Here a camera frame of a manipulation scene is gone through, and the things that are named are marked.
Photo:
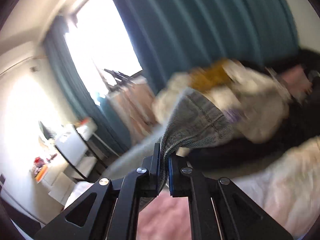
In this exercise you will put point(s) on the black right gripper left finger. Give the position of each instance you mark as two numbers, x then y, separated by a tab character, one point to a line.
109	208

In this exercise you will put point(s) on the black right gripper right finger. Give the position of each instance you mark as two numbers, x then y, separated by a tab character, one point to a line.
218	208

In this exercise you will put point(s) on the blue denim jeans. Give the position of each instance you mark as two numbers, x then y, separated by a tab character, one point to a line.
194	123

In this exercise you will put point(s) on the black clothes hanger rack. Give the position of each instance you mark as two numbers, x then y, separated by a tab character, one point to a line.
120	78

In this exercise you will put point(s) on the pink bed sheet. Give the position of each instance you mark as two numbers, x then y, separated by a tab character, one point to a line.
288	190

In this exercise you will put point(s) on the white bedside table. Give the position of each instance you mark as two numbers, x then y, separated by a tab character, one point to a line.
70	160

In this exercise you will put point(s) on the beige hanging garment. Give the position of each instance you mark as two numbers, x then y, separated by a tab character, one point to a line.
133	103

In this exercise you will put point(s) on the cream white crumpled garment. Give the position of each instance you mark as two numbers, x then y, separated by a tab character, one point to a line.
254	103

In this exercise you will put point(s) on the mustard yellow garment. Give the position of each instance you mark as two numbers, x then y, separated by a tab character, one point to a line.
205	78

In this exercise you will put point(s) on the teal window curtain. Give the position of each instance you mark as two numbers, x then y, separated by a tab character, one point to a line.
172	35

